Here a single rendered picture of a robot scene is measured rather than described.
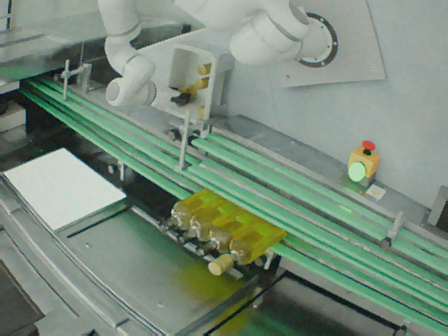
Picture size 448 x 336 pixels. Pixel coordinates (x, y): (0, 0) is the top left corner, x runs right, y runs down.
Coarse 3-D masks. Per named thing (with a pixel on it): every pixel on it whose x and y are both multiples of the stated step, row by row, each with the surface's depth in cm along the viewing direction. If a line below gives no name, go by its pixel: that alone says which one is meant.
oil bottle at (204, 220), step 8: (224, 200) 115; (208, 208) 111; (216, 208) 111; (224, 208) 112; (232, 208) 112; (240, 208) 114; (200, 216) 107; (208, 216) 108; (216, 216) 108; (224, 216) 109; (192, 224) 106; (200, 224) 105; (208, 224) 105; (200, 232) 105; (208, 232) 106; (200, 240) 107
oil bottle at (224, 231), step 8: (232, 216) 109; (240, 216) 110; (248, 216) 110; (256, 216) 111; (216, 224) 106; (224, 224) 106; (232, 224) 106; (240, 224) 107; (248, 224) 108; (216, 232) 103; (224, 232) 103; (232, 232) 104; (240, 232) 105; (224, 240) 102; (224, 248) 103
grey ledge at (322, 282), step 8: (280, 264) 122; (288, 264) 120; (296, 264) 118; (296, 272) 119; (304, 272) 117; (312, 272) 116; (312, 280) 116; (320, 280) 114; (328, 280) 113; (328, 288) 113; (336, 288) 112; (344, 288) 110; (344, 296) 111; (352, 296) 109; (360, 296) 107; (360, 304) 108; (368, 304) 106; (376, 304) 104; (376, 312) 105; (384, 312) 103; (392, 312) 101; (392, 320) 102; (400, 320) 100; (408, 328) 99; (416, 328) 97; (424, 328) 95
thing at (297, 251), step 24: (48, 96) 176; (72, 120) 157; (96, 144) 145; (120, 144) 146; (144, 168) 135; (192, 192) 128; (288, 240) 114; (312, 264) 106; (336, 264) 107; (360, 288) 98; (384, 288) 98; (408, 312) 90; (432, 312) 90
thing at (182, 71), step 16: (176, 48) 128; (192, 48) 123; (176, 64) 132; (192, 64) 134; (176, 80) 135; (192, 80) 136; (192, 96) 138; (208, 96) 125; (176, 112) 135; (192, 112) 135; (208, 112) 127
